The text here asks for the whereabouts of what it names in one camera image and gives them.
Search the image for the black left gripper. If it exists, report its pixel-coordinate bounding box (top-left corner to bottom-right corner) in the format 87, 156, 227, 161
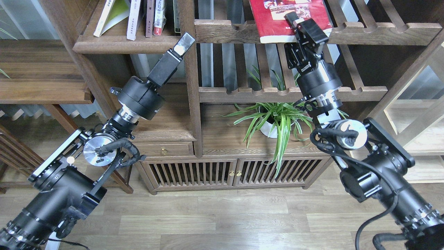
147, 33, 195, 86

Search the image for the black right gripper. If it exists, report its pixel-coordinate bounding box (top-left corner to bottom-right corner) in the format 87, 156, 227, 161
284, 11, 328, 75

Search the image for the white lavender book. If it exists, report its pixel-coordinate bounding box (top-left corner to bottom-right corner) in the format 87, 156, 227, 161
127, 0, 146, 41

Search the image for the yellow green book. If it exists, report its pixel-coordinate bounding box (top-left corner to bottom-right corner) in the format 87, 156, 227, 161
93, 0, 130, 37

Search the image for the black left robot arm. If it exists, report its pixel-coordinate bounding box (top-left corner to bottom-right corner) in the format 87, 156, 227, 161
1, 33, 195, 250

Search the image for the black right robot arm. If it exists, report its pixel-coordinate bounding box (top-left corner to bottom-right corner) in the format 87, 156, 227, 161
284, 11, 444, 250

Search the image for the light wooden shelf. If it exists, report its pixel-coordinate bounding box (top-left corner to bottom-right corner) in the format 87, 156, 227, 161
356, 42, 444, 183

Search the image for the red white upright book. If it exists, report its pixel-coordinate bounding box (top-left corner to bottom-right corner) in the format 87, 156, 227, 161
153, 0, 166, 36

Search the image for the dark upright book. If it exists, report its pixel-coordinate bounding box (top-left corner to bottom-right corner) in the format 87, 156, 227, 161
172, 0, 181, 35

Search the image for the brown upright book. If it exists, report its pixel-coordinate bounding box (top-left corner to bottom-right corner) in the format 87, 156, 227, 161
145, 0, 155, 38

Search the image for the dark wooden bookshelf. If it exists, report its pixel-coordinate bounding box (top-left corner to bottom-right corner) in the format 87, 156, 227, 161
38, 0, 444, 195

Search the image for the green spider plant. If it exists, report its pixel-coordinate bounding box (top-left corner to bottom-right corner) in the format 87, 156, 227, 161
221, 65, 349, 178

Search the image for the small wooden drawer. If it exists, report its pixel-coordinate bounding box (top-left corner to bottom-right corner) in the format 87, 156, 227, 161
133, 141, 194, 157

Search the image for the white plant pot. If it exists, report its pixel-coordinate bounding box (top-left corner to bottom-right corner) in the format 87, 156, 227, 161
258, 106, 297, 140

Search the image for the left slatted cabinet door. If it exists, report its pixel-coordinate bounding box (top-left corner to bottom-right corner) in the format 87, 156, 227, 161
137, 159, 237, 195

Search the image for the slatted cabinet door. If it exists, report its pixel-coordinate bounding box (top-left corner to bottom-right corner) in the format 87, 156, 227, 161
137, 159, 237, 195
229, 156, 333, 189

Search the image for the right slatted cabinet door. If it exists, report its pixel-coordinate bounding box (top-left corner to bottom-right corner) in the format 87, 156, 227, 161
229, 156, 333, 189

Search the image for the slatted wooden rack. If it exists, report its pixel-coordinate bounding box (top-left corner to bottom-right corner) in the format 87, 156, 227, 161
0, 125, 43, 177

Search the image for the white metal leg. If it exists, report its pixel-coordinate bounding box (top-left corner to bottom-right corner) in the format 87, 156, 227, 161
44, 236, 61, 250

